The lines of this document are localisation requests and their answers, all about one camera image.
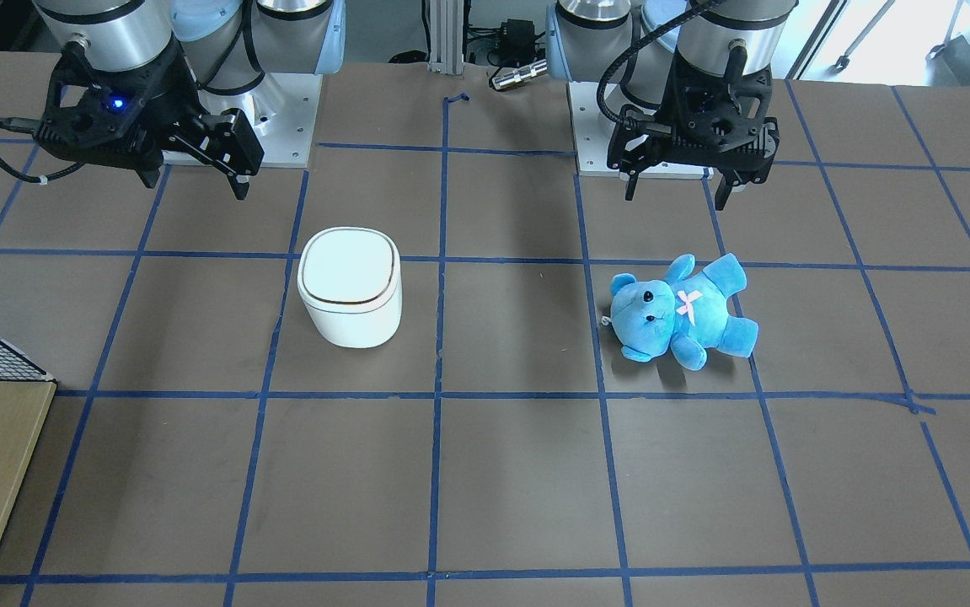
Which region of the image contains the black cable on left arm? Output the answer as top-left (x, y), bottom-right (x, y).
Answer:
top-left (597, 0), bottom-right (730, 129)

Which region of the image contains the silver metal cylinder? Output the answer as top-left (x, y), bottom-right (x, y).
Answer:
top-left (488, 59), bottom-right (549, 93)

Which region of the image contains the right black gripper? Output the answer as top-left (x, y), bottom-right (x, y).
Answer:
top-left (35, 39), bottom-right (265, 201)

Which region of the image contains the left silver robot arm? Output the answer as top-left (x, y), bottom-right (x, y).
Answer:
top-left (545, 1), bottom-right (796, 210)

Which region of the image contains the white lidded trash can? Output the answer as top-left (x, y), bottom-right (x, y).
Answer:
top-left (297, 226), bottom-right (403, 349)

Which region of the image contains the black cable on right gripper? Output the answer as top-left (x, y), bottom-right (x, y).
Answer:
top-left (0, 116), bottom-right (85, 185)

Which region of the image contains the aluminium frame post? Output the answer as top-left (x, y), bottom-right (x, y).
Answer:
top-left (423, 0), bottom-right (468, 77)

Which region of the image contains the black power adapter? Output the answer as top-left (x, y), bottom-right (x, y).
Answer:
top-left (496, 19), bottom-right (536, 65)

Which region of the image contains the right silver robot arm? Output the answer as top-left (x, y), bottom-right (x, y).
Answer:
top-left (33, 1), bottom-right (346, 200)

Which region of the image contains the blue plush teddy bear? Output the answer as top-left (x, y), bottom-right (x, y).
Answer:
top-left (600, 253), bottom-right (759, 370)

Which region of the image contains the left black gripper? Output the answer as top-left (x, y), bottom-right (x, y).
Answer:
top-left (608, 55), bottom-right (780, 212)

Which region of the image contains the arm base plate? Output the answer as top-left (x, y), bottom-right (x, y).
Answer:
top-left (199, 73), bottom-right (325, 169)
top-left (566, 82), bottom-right (717, 180)

